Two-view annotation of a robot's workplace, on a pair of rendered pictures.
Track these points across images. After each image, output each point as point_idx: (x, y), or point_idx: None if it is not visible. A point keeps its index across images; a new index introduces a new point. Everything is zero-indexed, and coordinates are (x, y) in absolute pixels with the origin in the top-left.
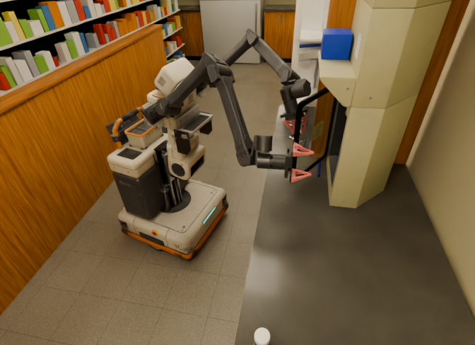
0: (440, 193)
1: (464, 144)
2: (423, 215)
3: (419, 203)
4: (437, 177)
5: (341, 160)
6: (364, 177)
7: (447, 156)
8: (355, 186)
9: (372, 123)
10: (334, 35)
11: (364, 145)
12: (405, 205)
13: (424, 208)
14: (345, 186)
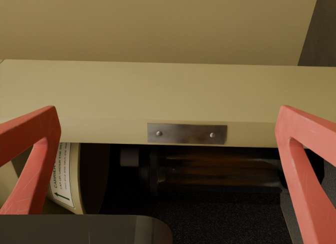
0: (263, 20)
1: (151, 19)
2: (320, 1)
3: (308, 38)
4: (241, 48)
5: (200, 116)
6: (261, 65)
7: (194, 48)
8: (309, 75)
9: (44, 70)
10: None
11: (126, 76)
12: (323, 41)
13: (310, 22)
14: (329, 96)
